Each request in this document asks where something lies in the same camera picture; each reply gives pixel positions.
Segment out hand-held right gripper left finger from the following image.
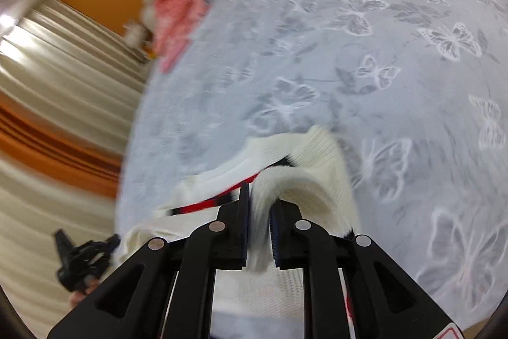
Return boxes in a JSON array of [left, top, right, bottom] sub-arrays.
[[47, 182, 251, 339]]

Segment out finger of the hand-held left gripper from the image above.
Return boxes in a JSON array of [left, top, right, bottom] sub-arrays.
[[93, 234, 122, 254]]

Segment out white knit sweater red stripes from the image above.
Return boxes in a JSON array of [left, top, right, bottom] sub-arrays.
[[115, 125, 362, 339]]

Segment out pink cloth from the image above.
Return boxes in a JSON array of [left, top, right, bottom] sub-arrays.
[[153, 0, 215, 73]]

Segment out person's left hand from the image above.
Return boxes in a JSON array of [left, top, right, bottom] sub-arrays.
[[70, 279, 99, 307]]

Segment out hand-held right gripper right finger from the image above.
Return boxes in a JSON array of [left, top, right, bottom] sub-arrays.
[[269, 200, 466, 339]]

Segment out grey butterfly print bedspread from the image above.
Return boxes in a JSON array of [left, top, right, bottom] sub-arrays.
[[115, 0, 508, 336]]

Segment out beige curtain with orange stripe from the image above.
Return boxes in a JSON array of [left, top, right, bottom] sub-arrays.
[[0, 0, 147, 304]]

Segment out small pale object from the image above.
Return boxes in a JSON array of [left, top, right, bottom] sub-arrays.
[[123, 19, 144, 46]]

